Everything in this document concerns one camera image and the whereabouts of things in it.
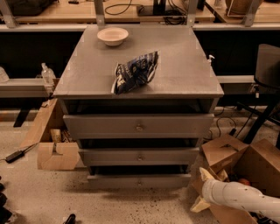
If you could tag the cardboard box left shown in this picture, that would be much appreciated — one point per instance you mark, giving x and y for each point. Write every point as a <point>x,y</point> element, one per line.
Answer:
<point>51,156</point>

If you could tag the blue chip bag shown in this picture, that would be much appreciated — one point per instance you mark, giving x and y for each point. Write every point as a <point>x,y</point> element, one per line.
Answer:
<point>135,73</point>

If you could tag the clear plastic bottle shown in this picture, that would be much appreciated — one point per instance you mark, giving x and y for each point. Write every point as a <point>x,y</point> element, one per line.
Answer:
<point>47,74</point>

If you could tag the large cardboard box right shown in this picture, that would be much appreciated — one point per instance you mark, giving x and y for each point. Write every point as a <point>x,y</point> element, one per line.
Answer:
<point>258,162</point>

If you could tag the white bowl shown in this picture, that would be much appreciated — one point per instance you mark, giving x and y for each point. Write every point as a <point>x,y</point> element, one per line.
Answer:
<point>112,36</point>

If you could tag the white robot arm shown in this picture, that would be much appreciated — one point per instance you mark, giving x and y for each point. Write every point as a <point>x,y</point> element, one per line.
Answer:
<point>235,195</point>

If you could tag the grey drawer cabinet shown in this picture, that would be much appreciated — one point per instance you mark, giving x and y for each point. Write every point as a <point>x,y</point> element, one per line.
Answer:
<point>184,83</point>

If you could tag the white pump dispenser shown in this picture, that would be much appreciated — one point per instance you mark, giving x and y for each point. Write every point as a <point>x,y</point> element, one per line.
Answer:
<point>210,59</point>

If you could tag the grey drawer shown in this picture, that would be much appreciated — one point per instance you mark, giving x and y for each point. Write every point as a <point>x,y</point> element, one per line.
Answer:
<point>139,181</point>
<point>139,156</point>
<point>138,126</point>

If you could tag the red apple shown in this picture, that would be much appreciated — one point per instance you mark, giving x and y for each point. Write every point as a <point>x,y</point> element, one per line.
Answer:
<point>244,181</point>

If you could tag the black stool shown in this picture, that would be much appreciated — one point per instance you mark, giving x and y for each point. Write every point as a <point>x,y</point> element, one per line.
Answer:
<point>267,75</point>

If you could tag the padded gripper body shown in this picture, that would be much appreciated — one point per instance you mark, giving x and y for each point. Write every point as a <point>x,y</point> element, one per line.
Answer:
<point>210,190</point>

